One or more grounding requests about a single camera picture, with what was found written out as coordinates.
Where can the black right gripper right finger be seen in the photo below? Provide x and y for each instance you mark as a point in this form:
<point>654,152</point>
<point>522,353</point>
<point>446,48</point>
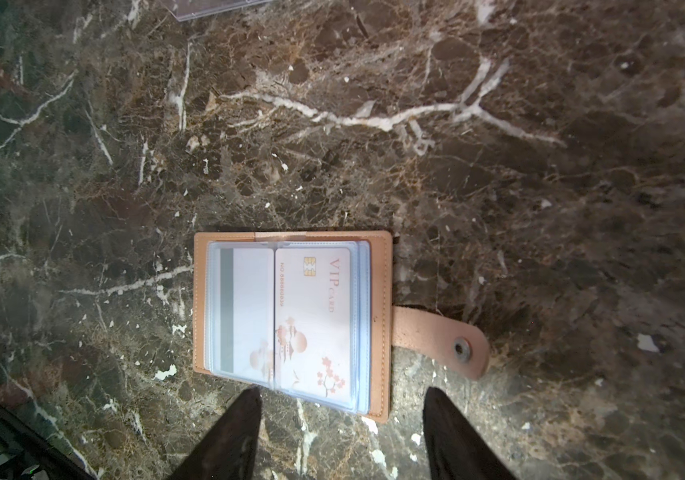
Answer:
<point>454,448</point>

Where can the clear acrylic organizer box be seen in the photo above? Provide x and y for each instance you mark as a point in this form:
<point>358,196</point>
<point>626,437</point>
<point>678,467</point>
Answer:
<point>186,10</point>

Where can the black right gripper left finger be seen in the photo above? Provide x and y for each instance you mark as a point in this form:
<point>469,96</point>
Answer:
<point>228,450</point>

